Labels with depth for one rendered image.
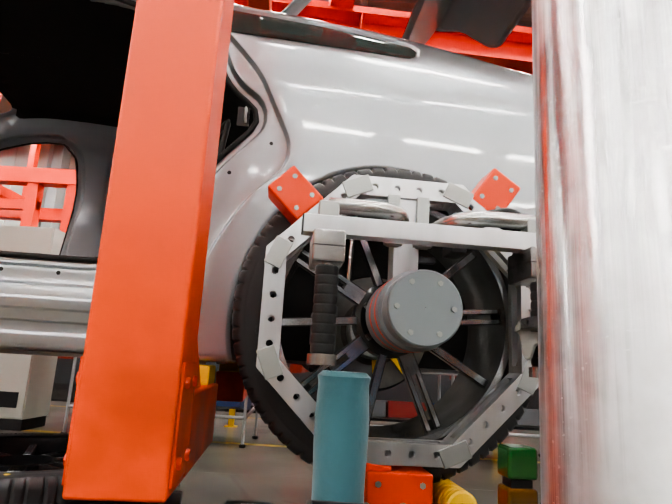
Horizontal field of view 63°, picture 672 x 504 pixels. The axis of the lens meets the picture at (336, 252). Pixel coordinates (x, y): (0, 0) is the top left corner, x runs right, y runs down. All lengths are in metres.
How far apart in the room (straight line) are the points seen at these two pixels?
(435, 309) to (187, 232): 0.44
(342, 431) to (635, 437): 0.69
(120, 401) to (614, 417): 0.83
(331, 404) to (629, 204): 0.70
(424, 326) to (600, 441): 0.68
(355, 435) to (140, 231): 0.50
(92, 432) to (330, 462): 0.38
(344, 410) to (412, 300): 0.21
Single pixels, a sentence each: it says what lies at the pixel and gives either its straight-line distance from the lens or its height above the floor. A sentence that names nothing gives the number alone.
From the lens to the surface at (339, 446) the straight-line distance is 0.90.
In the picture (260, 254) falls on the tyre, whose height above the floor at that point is 0.96.
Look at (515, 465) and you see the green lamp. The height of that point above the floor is 0.64.
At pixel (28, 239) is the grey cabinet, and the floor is 1.77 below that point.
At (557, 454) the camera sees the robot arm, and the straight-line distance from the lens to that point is 0.26.
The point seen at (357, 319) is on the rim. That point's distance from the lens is 1.13.
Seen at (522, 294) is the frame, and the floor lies 0.91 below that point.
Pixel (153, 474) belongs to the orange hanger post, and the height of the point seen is 0.56.
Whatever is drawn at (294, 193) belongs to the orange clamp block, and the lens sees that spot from 1.06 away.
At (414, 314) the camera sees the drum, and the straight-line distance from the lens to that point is 0.90.
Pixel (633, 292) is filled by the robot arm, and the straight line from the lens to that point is 0.24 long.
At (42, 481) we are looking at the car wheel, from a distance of 1.28.
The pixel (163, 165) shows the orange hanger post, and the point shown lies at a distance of 1.02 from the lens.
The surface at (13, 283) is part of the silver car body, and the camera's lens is 1.62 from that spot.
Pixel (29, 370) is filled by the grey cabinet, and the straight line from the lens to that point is 5.86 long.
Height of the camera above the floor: 0.75
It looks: 12 degrees up
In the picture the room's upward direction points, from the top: 3 degrees clockwise
